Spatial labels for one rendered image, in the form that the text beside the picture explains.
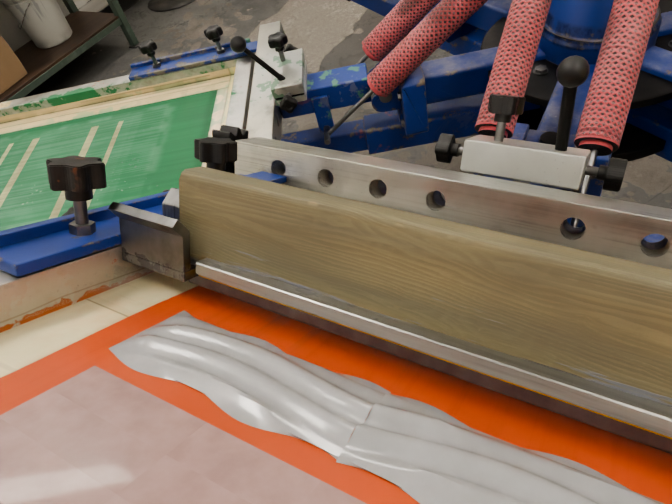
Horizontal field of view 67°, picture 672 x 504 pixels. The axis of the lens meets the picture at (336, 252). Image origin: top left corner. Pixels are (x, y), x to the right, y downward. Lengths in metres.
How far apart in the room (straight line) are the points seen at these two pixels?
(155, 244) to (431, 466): 0.27
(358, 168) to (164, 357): 0.32
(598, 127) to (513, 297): 0.41
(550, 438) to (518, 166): 0.32
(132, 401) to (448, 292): 0.20
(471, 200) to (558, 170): 0.09
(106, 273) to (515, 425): 0.33
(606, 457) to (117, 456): 0.26
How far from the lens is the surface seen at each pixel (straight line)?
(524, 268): 0.30
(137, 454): 0.30
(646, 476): 0.34
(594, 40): 0.99
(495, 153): 0.59
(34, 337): 0.41
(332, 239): 0.34
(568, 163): 0.58
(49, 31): 4.14
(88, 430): 0.32
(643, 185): 2.32
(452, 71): 1.00
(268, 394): 0.32
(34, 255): 0.43
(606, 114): 0.70
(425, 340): 0.32
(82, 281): 0.45
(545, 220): 0.53
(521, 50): 0.74
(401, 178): 0.56
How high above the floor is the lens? 1.54
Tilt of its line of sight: 48 degrees down
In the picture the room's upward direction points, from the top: 17 degrees counter-clockwise
